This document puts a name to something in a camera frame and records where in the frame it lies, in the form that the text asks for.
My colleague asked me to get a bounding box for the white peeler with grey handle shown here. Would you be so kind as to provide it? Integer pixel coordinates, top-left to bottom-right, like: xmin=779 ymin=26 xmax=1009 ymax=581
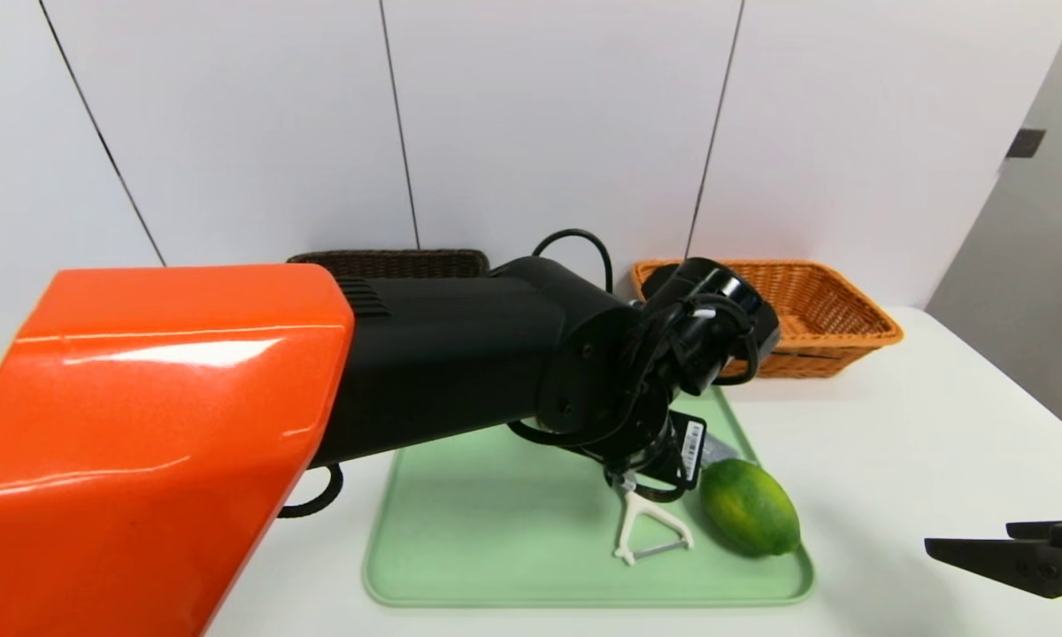
xmin=613 ymin=478 xmax=694 ymax=564

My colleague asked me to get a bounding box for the dark brown wicker basket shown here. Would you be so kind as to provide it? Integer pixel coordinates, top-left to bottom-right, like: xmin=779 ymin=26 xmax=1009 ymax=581
xmin=286 ymin=249 xmax=490 ymax=280

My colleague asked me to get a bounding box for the orange wicker basket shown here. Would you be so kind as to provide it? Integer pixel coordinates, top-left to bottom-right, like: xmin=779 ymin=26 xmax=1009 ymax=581
xmin=630 ymin=258 xmax=905 ymax=380

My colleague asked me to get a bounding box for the light green plastic tray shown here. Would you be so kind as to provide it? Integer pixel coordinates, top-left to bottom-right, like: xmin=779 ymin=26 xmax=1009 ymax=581
xmin=363 ymin=385 xmax=815 ymax=609

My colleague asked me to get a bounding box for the green lime fruit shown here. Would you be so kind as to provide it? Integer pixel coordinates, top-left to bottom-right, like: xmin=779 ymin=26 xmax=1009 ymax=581
xmin=699 ymin=457 xmax=803 ymax=559

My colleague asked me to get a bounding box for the black left wrist camera cable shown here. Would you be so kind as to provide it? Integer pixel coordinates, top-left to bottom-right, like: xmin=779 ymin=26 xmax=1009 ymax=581
xmin=531 ymin=228 xmax=614 ymax=293

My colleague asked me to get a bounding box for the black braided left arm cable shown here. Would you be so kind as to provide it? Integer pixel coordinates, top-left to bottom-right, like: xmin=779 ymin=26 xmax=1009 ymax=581
xmin=276 ymin=463 xmax=344 ymax=519

